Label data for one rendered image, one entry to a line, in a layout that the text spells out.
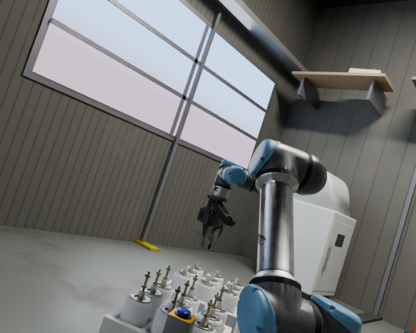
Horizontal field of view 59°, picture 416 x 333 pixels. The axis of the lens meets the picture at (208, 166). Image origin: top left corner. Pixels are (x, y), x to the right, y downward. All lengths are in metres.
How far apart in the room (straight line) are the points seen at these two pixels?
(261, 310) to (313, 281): 2.89
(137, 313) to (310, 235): 2.59
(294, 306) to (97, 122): 2.51
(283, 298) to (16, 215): 2.41
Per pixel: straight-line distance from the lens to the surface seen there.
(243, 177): 1.37
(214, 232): 1.51
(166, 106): 3.45
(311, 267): 3.67
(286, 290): 0.82
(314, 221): 3.69
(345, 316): 0.86
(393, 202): 4.30
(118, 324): 1.33
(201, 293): 1.82
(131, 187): 3.38
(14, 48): 2.82
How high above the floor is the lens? 0.68
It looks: 3 degrees up
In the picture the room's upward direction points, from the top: 18 degrees clockwise
